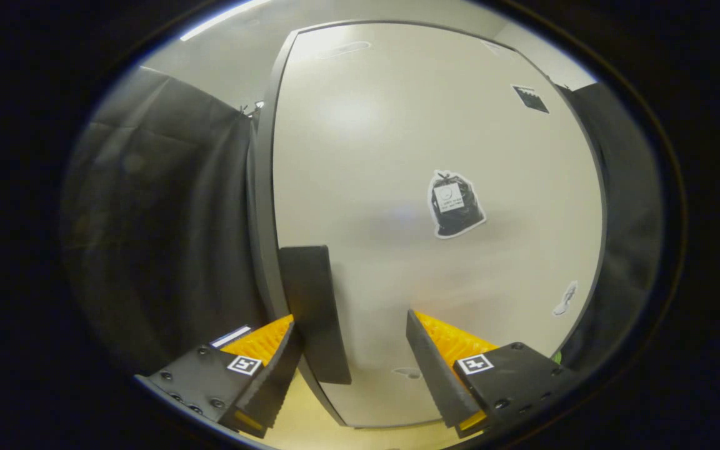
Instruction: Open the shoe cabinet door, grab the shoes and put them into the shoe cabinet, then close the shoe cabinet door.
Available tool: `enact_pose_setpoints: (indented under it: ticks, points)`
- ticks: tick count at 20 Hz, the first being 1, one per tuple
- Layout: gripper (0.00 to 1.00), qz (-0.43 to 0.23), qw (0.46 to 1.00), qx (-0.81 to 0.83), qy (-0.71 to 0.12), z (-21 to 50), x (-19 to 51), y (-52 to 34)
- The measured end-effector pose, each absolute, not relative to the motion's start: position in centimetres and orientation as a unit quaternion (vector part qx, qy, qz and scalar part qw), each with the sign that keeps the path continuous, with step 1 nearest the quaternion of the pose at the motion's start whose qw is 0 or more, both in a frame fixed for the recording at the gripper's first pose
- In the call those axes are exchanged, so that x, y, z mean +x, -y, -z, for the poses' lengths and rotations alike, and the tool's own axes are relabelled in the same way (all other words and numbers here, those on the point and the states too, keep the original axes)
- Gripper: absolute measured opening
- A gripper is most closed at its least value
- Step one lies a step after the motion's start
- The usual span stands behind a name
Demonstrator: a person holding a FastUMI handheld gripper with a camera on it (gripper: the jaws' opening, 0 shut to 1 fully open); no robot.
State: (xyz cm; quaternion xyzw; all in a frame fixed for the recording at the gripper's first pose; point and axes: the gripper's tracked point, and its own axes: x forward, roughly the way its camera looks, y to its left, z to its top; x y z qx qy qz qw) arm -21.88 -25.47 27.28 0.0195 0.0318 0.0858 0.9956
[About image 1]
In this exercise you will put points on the white shoe cabinet door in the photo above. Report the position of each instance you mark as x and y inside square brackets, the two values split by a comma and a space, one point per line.
[385, 156]

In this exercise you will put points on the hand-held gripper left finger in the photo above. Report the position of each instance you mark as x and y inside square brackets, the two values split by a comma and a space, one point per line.
[272, 387]

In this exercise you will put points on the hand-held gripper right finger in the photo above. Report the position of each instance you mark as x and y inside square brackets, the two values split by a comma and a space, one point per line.
[432, 375]

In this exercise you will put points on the blue-spined book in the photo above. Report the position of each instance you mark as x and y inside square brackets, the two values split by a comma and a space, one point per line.
[230, 336]

